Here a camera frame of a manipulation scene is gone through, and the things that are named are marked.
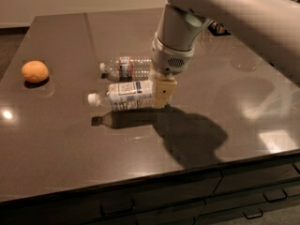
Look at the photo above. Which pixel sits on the lower drawer with handle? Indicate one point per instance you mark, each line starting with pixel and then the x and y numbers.
pixel 249 206

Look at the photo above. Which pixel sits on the orange fruit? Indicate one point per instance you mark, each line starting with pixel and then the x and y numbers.
pixel 35 72

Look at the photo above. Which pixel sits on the drawer with handle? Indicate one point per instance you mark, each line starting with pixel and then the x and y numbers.
pixel 249 206
pixel 242 184
pixel 90 204

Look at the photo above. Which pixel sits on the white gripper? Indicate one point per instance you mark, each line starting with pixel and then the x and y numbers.
pixel 169 61

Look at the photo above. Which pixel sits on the blue label plastic bottle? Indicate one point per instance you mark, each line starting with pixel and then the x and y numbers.
pixel 124 96

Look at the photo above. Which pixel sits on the right drawer with handle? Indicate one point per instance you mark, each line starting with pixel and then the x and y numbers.
pixel 242 184

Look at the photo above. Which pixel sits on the clear water bottle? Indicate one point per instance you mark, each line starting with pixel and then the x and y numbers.
pixel 126 68

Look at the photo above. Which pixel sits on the black wire napkin basket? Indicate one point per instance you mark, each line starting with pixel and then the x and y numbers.
pixel 217 29

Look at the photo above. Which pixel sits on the left drawer with handle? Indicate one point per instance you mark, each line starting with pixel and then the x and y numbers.
pixel 90 204

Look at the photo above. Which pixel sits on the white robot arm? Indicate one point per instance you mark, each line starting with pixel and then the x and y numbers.
pixel 270 28

